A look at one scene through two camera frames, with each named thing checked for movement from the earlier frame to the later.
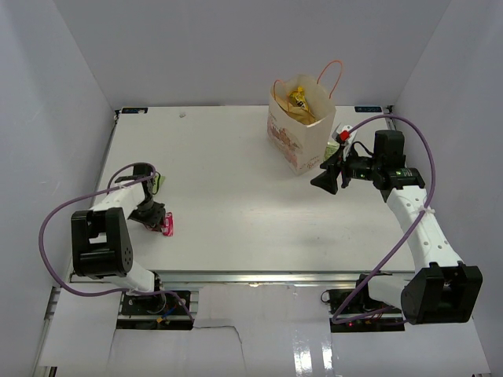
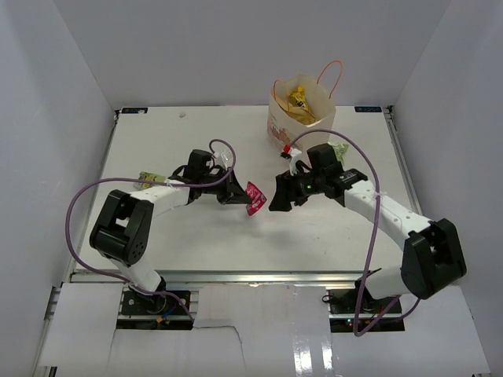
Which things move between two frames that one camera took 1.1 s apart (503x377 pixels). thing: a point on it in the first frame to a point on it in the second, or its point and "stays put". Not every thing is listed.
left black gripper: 152,221 to 232,192
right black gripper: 328,180 to 287,192
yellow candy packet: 299,96 stays put
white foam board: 248,330 stays put
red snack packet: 168,225 to 258,199
